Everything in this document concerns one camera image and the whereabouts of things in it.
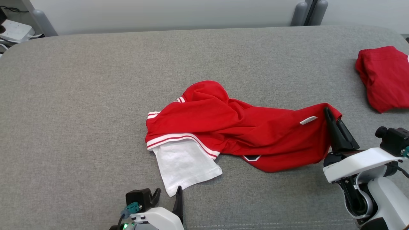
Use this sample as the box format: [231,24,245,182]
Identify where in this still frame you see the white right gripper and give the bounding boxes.
[322,107,405,183]

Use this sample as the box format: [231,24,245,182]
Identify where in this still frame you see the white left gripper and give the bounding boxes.
[128,186,185,230]

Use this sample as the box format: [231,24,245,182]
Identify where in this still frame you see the red shorts white side stripe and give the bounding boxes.
[355,46,409,114]

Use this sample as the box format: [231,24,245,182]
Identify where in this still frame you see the red basketball jersey white sleeves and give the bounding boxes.
[145,80,343,197]

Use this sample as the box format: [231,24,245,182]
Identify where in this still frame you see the narrow grey partition panel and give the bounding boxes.
[307,0,409,34]

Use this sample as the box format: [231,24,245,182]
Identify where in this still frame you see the wide grey partition panel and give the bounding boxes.
[21,0,317,36]

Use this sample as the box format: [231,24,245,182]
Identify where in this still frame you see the white power strip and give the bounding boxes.
[0,19,35,43]

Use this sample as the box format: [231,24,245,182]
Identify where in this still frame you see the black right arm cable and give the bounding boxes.
[395,145,409,179]

